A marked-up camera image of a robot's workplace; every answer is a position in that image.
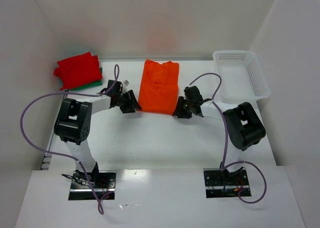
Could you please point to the folded green t shirt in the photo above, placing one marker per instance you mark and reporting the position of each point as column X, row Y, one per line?
column 90, row 84

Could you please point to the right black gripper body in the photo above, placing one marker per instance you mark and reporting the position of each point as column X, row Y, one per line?
column 184, row 107

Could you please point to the white plastic basket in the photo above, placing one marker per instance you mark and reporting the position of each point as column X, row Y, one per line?
column 242, row 75

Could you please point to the orange t shirt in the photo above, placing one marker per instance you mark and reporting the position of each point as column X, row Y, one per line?
column 159, row 87

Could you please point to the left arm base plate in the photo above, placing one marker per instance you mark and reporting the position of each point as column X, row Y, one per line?
column 104, row 186

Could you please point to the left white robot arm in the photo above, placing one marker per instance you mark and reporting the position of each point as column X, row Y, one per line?
column 73, row 124

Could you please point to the folded red t shirt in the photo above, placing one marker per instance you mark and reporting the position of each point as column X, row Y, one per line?
column 67, row 66

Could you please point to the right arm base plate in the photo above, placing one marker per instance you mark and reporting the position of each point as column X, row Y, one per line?
column 223, row 184

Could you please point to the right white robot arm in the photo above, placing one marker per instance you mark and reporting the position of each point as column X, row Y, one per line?
column 242, row 126

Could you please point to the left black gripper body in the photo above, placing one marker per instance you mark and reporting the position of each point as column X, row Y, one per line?
column 128, row 101

